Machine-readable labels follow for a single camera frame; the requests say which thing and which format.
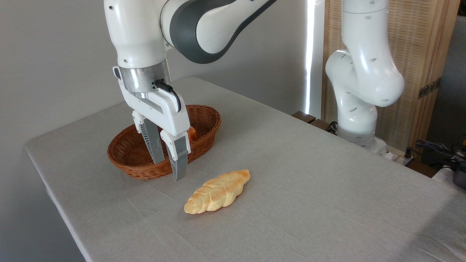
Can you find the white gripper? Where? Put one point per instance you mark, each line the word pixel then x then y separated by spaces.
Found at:
pixel 171 112

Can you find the orange twisted bread roll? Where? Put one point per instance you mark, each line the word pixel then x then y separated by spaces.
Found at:
pixel 192 134

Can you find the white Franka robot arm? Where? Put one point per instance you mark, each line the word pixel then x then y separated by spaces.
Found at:
pixel 138 36

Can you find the brown wicker basket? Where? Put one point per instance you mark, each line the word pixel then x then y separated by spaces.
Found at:
pixel 125 153

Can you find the braided golden bread loaf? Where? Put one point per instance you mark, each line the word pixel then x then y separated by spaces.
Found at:
pixel 216 192

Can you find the grey tablecloth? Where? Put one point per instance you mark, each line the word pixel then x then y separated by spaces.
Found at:
pixel 291 203

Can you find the dark wooden furniture piece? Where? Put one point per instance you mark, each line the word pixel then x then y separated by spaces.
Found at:
pixel 305 117

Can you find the wooden slatted screen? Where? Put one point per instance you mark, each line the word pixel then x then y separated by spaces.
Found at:
pixel 418 36

